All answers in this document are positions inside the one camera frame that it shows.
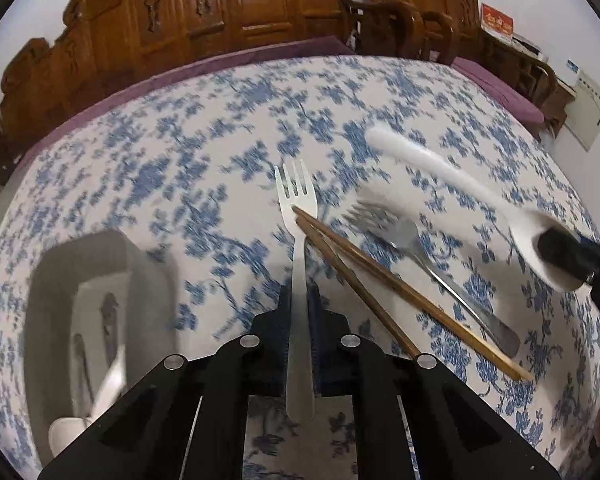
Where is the white plastic fork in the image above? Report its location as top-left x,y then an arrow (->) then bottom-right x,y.
274,159 -> 317,425

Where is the wooden chopstick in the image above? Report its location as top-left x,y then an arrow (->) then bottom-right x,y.
291,205 -> 535,382
294,215 -> 423,361

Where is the blue floral tablecloth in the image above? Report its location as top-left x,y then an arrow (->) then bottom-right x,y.
0,52 -> 600,480

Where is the metal utensil patterned handle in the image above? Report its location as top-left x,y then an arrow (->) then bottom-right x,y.
101,292 -> 121,366

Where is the white wall panel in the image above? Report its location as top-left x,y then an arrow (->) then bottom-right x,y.
565,77 -> 600,152

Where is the carved wooden sofa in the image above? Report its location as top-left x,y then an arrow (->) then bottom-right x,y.
0,0 -> 363,196

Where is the long white plastic spoon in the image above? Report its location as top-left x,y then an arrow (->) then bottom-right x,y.
367,125 -> 598,293

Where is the wide-handled metal fork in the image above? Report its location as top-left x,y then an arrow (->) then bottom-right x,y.
341,199 -> 522,358

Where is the red desk calendar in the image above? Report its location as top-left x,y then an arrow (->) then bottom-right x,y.
480,4 -> 515,43

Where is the purple armchair cushion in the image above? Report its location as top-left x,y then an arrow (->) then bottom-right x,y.
450,56 -> 546,126

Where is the wooden side table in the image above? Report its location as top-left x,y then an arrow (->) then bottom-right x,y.
545,77 -> 578,138

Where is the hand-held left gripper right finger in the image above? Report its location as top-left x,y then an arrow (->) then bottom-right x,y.
306,282 -> 563,480

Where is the small white plastic spoon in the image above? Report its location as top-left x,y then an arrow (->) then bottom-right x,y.
47,344 -> 128,456

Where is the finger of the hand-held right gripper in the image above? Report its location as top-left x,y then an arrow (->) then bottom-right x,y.
536,228 -> 600,286

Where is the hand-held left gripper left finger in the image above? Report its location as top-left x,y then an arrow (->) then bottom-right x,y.
37,284 -> 293,480

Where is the rectangular metal tray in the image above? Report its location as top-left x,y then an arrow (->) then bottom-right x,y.
22,227 -> 181,466

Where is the purple sofa cushion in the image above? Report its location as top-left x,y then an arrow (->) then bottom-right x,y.
10,35 -> 358,176

